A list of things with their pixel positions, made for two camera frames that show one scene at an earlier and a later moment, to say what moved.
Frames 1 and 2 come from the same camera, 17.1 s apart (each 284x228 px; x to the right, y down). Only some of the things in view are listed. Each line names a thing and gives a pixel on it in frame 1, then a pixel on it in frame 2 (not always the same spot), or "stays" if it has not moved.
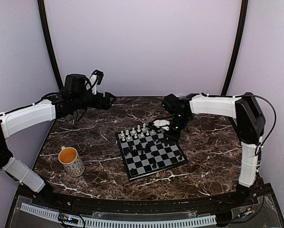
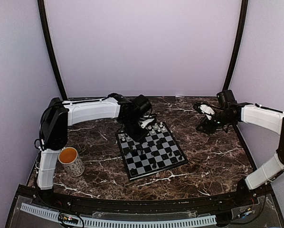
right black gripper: x=173 y=137 to x=209 y=128
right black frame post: x=241 y=23 stays
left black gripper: x=99 y=104 to x=136 y=137
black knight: x=174 y=159 stays
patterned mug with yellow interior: x=68 y=156 stays
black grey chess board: x=146 y=151 stays
